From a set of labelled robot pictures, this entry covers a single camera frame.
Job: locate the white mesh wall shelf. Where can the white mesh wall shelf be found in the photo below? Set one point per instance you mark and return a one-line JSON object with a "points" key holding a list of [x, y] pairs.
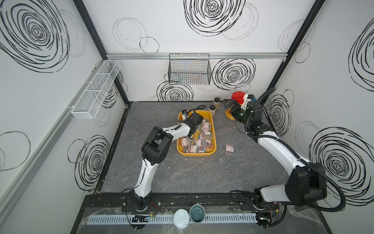
{"points": [[97, 89]]}

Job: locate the red lid corn jar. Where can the red lid corn jar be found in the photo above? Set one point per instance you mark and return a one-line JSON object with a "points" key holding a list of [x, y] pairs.
{"points": [[238, 96]]}

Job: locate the paper clip box table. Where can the paper clip box table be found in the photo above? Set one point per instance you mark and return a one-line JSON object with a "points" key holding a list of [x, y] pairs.
{"points": [[229, 149]]}

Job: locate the white slotted cable duct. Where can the white slotted cable duct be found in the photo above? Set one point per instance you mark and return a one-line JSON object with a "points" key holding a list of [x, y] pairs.
{"points": [[122, 219]]}

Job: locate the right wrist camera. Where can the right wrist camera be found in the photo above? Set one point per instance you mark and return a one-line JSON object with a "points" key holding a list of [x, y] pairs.
{"points": [[246, 99]]}

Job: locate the near spice bottle black cap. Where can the near spice bottle black cap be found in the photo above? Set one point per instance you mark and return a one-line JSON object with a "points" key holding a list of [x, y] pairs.
{"points": [[212, 110]]}

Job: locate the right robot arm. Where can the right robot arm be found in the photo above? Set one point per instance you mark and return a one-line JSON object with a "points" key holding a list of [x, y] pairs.
{"points": [[305, 185]]}

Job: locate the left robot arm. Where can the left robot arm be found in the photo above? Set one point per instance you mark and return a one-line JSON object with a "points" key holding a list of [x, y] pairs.
{"points": [[154, 151]]}

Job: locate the yellow plastic tray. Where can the yellow plastic tray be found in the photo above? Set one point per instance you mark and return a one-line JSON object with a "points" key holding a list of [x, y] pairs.
{"points": [[208, 147]]}

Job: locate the teal cup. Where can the teal cup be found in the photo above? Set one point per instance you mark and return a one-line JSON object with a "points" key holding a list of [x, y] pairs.
{"points": [[197, 214]]}

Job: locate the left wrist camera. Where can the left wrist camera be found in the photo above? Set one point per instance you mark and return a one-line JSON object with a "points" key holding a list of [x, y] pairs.
{"points": [[184, 114]]}

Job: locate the black wire basket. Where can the black wire basket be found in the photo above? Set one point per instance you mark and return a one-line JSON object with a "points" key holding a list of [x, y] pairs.
{"points": [[190, 69]]}

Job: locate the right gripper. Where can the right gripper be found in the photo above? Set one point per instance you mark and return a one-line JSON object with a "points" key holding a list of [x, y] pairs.
{"points": [[233, 103]]}

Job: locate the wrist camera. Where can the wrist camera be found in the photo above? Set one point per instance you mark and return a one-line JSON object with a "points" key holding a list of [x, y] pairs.
{"points": [[246, 99], [184, 114]]}

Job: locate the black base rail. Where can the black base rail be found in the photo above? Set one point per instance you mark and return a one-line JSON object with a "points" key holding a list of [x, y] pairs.
{"points": [[246, 201]]}

